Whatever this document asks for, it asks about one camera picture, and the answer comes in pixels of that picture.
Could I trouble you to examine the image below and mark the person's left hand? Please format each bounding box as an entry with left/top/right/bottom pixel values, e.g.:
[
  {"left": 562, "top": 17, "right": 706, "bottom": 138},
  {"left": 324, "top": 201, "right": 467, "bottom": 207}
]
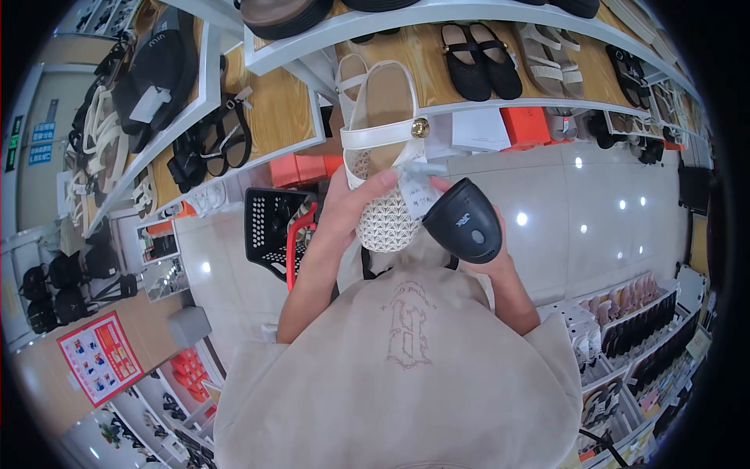
[{"left": 316, "top": 167, "right": 403, "bottom": 248}]

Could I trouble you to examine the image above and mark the person's right hand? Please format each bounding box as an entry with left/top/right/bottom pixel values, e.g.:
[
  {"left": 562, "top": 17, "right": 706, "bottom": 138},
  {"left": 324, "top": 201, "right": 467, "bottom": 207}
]
[{"left": 430, "top": 176, "right": 512, "bottom": 275}]

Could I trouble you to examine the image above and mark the person's left thumb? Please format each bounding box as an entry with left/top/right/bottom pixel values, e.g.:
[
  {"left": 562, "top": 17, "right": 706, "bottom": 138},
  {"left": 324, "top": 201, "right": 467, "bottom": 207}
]
[{"left": 354, "top": 169, "right": 403, "bottom": 200}]

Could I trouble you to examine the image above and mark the black handheld barcode scanner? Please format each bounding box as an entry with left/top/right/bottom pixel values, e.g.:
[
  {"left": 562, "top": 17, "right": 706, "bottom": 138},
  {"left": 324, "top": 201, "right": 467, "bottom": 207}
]
[{"left": 422, "top": 177, "right": 505, "bottom": 265}]

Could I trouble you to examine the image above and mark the white woven strap shoe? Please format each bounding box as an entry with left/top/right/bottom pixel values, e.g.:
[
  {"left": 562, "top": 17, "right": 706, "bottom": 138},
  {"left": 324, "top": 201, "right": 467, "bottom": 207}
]
[{"left": 340, "top": 60, "right": 431, "bottom": 254}]

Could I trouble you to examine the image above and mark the white paper price tag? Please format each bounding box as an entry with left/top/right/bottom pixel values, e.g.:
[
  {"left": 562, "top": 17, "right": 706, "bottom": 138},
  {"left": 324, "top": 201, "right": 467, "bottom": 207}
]
[{"left": 397, "top": 161, "right": 450, "bottom": 221}]

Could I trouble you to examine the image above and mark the full shop shelf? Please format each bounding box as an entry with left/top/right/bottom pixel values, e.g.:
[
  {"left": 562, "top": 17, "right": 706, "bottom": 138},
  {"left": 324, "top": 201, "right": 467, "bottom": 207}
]
[
  {"left": 234, "top": 0, "right": 713, "bottom": 172},
  {"left": 59, "top": 0, "right": 329, "bottom": 238},
  {"left": 536, "top": 264, "right": 714, "bottom": 469},
  {"left": 100, "top": 346, "right": 226, "bottom": 469}
]

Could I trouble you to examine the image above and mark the person's body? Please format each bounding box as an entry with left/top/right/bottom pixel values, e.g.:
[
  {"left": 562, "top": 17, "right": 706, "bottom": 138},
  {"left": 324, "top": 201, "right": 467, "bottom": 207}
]
[{"left": 214, "top": 234, "right": 584, "bottom": 469}]

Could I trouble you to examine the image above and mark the floor mirror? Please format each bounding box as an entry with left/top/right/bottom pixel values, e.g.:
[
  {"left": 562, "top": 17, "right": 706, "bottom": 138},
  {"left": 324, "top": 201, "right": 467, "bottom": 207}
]
[{"left": 135, "top": 218, "right": 192, "bottom": 303}]

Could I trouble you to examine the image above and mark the grey stool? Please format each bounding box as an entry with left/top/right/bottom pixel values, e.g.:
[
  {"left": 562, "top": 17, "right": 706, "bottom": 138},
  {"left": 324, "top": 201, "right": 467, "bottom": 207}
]
[{"left": 168, "top": 305, "right": 213, "bottom": 350}]

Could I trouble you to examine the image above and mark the rack of black bags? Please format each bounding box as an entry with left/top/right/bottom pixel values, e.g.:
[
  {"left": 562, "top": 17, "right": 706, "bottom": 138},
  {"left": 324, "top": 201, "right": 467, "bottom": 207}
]
[{"left": 18, "top": 231, "right": 141, "bottom": 335}]

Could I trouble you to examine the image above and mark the red poster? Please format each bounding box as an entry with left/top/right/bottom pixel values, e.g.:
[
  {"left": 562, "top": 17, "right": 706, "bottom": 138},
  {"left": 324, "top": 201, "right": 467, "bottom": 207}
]
[{"left": 57, "top": 311, "right": 145, "bottom": 409}]

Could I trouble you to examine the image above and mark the grey door with blue signs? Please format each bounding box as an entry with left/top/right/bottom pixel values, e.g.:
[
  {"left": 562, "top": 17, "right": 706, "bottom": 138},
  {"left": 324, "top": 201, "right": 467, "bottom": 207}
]
[{"left": 0, "top": 63, "right": 80, "bottom": 238}]

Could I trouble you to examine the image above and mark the black red-handled shopping basket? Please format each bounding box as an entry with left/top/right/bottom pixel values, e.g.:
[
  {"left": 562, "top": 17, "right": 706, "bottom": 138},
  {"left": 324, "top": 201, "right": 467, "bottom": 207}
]
[{"left": 244, "top": 188, "right": 321, "bottom": 293}]

